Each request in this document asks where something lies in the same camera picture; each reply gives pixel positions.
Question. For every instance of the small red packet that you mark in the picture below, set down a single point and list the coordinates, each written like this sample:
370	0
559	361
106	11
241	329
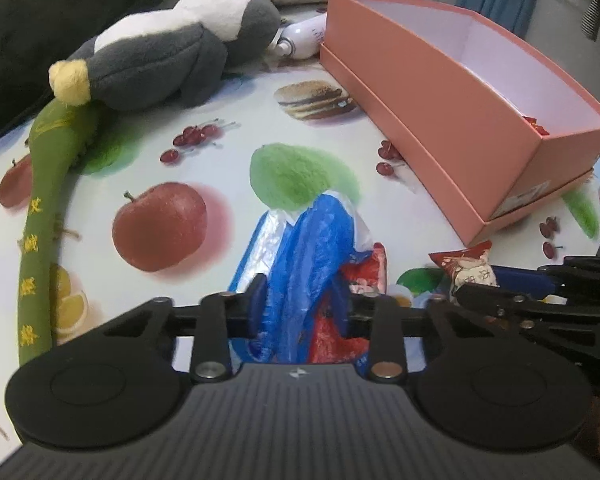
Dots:
536	126

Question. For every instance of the white spray bottle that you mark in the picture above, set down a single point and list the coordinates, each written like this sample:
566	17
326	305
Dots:
305	35

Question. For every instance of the red beige snack packet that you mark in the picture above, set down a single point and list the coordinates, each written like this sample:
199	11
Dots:
467	265

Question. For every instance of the blue white plastic bag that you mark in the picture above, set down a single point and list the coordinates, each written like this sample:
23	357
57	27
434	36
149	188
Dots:
305	250

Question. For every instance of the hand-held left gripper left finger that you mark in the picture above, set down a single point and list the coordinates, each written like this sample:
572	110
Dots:
257	305

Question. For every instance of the fruit printed tablecloth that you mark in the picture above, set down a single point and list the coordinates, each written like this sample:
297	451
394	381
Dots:
220	160

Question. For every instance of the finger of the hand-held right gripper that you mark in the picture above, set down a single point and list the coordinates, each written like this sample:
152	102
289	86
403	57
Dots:
522	280
485	300

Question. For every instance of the pink cardboard box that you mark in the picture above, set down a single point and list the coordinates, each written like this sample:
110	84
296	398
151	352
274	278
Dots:
430	110

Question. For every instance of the black pillow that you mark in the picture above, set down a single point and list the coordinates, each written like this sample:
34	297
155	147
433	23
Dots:
40	15

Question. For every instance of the green fabric massage stick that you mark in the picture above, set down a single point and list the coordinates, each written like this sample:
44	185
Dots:
42	220

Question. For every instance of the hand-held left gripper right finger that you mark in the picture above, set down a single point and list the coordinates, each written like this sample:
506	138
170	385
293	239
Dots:
385	320

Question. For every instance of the grey white penguin plush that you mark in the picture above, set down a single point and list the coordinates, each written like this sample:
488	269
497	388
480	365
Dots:
170	50

